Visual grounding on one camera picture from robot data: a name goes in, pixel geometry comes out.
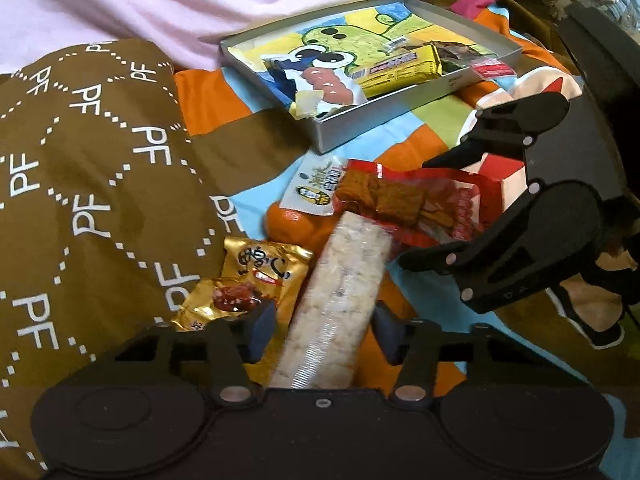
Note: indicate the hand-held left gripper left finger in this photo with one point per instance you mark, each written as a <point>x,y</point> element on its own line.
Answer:
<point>262,330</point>

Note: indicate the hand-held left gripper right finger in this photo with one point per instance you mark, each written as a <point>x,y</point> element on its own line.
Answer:
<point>387,332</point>

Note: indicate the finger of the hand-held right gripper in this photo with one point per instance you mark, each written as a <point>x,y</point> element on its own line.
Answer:
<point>510,130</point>
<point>525,245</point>

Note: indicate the small pink-red packet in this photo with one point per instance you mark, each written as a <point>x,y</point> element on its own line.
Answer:
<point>492,67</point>

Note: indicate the gold snack packet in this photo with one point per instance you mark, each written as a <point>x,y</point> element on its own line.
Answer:
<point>250,265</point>

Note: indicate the rice cracker bar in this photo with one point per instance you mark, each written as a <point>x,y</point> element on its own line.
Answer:
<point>335,280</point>

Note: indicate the clear dried snack packet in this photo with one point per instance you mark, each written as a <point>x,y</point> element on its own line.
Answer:
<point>457,52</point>

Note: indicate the red snack packet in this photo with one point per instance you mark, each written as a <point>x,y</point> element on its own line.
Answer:
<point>425,200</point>

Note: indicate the grey cartoon-print box lid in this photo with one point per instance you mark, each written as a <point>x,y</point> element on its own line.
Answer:
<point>390,110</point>

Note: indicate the yellow snack packet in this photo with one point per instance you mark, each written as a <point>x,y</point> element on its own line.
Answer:
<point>400,67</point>

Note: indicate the clear packet with barcode label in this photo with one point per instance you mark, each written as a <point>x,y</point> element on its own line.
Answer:
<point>397,44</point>

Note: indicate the white sausage packet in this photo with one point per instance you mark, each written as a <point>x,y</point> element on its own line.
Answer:
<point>332,85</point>

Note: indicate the white cartoon snack packet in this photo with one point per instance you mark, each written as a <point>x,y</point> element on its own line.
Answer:
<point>312,182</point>

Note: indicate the brown printed blanket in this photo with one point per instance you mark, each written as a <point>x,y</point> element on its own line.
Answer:
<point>100,185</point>

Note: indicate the colourful cartoon bed sheet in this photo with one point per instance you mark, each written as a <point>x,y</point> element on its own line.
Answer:
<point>215,95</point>

